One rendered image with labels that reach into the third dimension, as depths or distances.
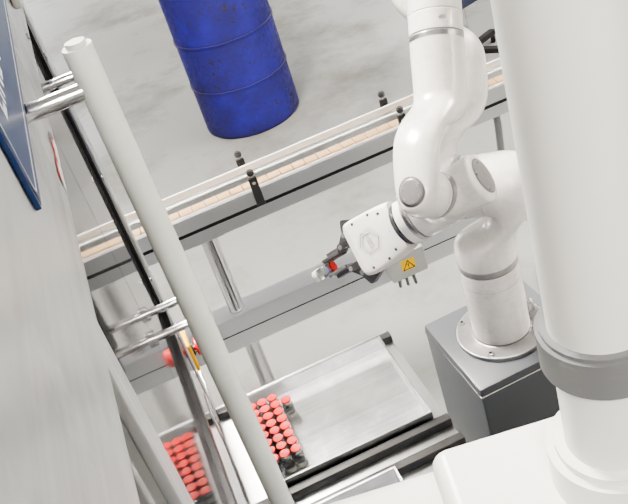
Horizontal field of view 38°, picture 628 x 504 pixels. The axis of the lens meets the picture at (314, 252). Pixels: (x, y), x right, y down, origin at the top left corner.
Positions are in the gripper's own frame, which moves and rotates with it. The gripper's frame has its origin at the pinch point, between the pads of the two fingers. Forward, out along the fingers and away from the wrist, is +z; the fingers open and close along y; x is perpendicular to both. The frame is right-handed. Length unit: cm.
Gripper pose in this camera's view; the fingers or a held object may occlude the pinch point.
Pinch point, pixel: (338, 263)
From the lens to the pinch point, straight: 160.2
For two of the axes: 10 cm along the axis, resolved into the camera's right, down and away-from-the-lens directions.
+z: -7.1, 4.4, 5.4
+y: 4.4, 8.9, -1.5
